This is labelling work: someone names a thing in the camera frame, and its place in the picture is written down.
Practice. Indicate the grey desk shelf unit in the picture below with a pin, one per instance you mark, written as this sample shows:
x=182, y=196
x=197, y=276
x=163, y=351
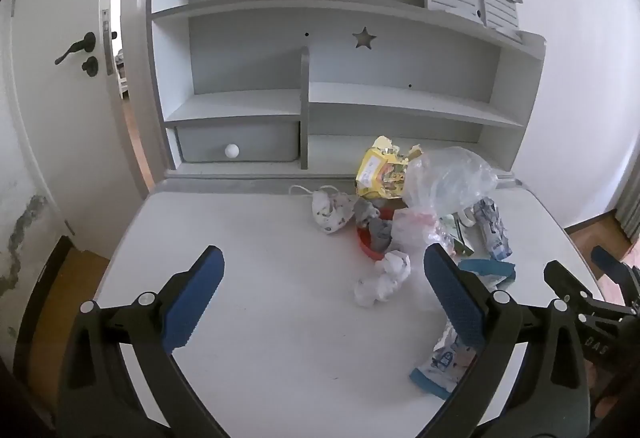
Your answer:
x=240, y=48

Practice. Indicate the yellow snack bag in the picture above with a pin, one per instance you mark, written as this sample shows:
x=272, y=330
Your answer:
x=375, y=168

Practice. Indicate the grey curtain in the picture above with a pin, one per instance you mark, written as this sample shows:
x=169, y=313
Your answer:
x=629, y=203

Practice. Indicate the green white packet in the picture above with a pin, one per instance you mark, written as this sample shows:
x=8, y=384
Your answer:
x=460, y=238

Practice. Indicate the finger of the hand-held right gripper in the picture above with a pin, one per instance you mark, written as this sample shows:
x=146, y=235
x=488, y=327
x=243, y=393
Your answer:
x=612, y=265
x=565, y=278

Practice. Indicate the pink white plastic wrapper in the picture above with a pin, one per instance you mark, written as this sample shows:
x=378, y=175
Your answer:
x=415, y=228

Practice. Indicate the black door lock knob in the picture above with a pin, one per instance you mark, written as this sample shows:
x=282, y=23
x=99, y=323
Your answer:
x=90, y=67

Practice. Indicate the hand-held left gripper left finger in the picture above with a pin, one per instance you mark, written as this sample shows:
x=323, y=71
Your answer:
x=200, y=288

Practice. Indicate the white door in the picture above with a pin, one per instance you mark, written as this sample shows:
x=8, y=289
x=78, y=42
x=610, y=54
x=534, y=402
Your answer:
x=50, y=118

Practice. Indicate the blue white wrapper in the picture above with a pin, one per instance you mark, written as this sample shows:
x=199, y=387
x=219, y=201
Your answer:
x=440, y=368
x=492, y=228
x=487, y=269

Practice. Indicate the grey drawer with white knob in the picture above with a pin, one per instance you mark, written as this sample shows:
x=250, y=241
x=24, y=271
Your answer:
x=260, y=138

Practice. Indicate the red bowl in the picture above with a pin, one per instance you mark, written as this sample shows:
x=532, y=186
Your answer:
x=365, y=246

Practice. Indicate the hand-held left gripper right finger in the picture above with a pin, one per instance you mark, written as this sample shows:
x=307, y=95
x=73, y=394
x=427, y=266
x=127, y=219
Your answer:
x=455, y=298

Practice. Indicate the grey cloth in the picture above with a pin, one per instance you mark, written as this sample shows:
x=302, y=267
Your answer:
x=380, y=233

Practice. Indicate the crumpled white tissue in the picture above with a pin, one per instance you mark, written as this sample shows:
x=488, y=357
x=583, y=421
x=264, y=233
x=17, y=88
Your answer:
x=385, y=278

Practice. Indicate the clear plastic bag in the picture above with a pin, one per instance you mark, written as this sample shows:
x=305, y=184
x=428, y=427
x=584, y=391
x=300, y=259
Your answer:
x=445, y=178

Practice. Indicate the white patterned face mask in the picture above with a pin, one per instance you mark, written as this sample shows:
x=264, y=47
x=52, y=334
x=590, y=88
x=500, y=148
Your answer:
x=330, y=213

